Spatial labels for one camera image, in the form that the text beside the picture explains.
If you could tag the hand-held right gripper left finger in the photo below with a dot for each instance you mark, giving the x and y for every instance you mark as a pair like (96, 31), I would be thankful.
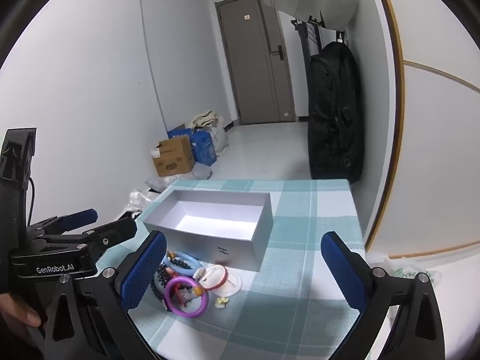
(144, 273)

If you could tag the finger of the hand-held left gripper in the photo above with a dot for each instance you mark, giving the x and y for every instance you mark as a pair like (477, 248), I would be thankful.
(116, 230)
(84, 216)

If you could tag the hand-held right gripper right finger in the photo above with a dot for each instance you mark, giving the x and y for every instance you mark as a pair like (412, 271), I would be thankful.
(343, 272)

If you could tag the purple bangle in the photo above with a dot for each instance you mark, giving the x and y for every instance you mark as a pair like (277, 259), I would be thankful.
(195, 310)

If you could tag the grey cardboard box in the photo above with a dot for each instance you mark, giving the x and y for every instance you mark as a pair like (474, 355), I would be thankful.
(232, 249)

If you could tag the person's left hand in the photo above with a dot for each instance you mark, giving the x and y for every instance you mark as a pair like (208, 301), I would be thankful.
(18, 311)

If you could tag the clear plastic wrap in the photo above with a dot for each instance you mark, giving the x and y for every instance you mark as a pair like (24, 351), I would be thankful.
(140, 198)
(200, 172)

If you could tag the teal plaid tablecloth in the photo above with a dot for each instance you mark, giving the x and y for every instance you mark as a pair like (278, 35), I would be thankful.
(300, 232)

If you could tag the white green plastic bag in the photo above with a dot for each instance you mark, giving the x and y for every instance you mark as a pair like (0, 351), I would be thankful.
(403, 268)

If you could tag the small flower earring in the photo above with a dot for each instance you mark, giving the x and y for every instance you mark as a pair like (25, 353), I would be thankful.
(221, 302)

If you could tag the white round lid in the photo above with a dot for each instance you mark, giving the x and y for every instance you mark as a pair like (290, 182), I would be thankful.
(231, 287)

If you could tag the brown cardboard box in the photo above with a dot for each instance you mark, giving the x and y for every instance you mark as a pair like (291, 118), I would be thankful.
(174, 157)

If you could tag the beige canvas bag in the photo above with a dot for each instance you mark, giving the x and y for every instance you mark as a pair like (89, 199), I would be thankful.
(202, 118)

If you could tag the white wardrobe wood trim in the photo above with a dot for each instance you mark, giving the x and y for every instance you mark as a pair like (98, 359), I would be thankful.
(431, 157)

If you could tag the black backpack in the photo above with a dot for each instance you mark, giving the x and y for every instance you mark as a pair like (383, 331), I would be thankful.
(333, 120)

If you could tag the grey door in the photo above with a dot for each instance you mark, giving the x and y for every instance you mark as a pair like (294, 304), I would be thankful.
(247, 63)

